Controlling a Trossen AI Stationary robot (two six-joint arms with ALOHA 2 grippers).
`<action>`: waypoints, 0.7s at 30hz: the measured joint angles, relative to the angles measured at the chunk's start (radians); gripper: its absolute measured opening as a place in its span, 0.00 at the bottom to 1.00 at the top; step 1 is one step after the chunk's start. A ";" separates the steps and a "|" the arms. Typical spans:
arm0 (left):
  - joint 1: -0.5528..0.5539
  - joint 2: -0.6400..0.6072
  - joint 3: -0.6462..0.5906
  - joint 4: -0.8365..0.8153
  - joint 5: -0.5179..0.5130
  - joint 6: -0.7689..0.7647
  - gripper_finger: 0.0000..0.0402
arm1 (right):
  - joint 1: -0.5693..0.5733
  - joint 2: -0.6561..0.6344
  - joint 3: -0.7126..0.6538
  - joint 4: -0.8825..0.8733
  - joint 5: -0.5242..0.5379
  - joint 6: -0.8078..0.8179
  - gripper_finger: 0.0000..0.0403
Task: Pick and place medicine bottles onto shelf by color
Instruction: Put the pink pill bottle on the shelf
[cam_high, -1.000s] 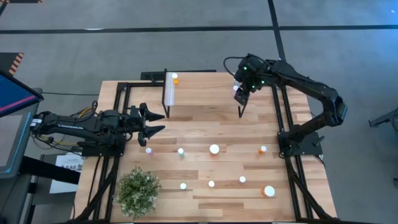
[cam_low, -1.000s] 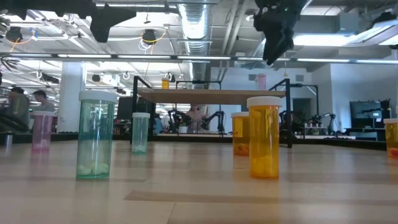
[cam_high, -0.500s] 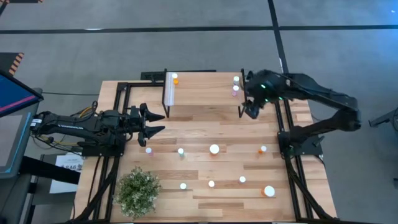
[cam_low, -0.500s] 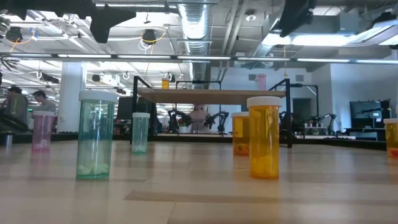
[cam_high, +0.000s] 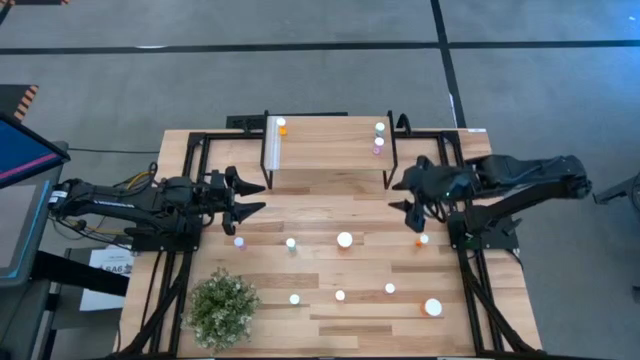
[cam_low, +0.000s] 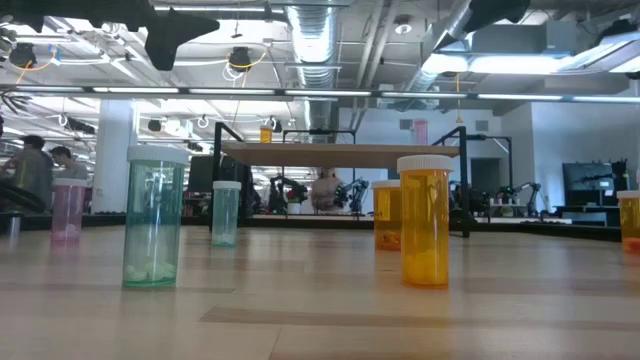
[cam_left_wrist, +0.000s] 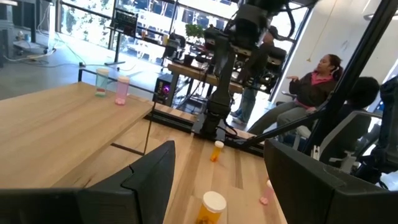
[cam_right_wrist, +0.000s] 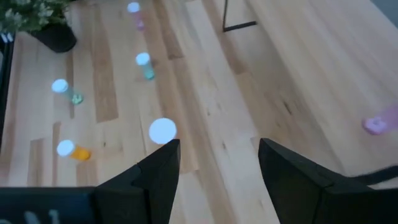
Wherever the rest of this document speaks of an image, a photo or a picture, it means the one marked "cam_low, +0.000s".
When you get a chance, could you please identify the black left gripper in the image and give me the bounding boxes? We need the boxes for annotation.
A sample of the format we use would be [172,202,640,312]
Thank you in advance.
[74,0,221,72]

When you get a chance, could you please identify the green medicine bottle white cap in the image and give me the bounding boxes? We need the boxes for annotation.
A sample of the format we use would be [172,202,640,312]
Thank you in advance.
[122,144,190,290]
[211,180,243,248]

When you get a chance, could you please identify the wide orange medicine bottle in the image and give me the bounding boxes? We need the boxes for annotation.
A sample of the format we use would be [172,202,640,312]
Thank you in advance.
[371,180,403,253]

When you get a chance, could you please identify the wooden shelf black metal legs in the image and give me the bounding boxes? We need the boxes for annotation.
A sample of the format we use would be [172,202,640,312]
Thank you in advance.
[208,121,472,239]

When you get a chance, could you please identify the black ceiling device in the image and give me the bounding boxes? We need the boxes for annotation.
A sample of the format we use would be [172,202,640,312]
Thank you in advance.
[228,46,254,74]
[8,42,37,69]

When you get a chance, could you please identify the long ceiling light strip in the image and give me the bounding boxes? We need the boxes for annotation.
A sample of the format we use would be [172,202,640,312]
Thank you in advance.
[0,84,640,104]

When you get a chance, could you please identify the person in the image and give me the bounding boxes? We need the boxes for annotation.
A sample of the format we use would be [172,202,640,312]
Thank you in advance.
[49,145,91,182]
[309,167,345,214]
[0,133,54,214]

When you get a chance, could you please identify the black background monitor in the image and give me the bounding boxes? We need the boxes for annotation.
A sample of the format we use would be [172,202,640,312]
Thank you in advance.
[562,159,630,207]

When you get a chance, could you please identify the silver ventilation duct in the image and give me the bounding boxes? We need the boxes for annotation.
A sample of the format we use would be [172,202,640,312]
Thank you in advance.
[284,2,344,131]
[407,0,481,94]

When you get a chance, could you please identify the black metal station frame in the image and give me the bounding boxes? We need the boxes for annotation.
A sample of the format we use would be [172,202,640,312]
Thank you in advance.
[467,133,514,201]

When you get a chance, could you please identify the black aluminium table frame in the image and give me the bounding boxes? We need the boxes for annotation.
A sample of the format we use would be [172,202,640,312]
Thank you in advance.
[0,212,624,244]

